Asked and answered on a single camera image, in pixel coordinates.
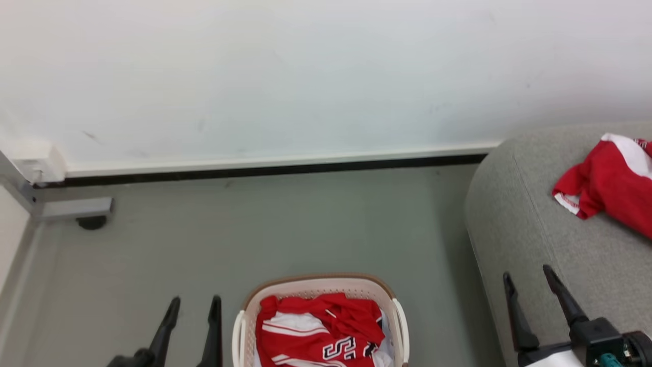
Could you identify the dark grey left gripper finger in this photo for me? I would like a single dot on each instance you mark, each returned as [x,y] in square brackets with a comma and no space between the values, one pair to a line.
[162,331]
[213,331]

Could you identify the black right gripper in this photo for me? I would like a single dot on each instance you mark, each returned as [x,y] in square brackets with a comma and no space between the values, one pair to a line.
[593,341]

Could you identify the grey fabric sofa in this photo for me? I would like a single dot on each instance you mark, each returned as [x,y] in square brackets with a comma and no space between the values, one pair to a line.
[550,229]

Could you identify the red white jersey with lettering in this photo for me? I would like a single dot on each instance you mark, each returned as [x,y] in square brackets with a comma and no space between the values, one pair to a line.
[326,329]

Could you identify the red white garment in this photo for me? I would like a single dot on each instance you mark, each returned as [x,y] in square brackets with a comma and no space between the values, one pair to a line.
[611,183]

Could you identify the white plastic laundry basket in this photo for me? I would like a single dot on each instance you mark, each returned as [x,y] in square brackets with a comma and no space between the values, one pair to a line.
[397,316]

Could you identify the white partition panel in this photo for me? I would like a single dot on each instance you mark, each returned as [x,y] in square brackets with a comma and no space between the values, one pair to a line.
[11,234]

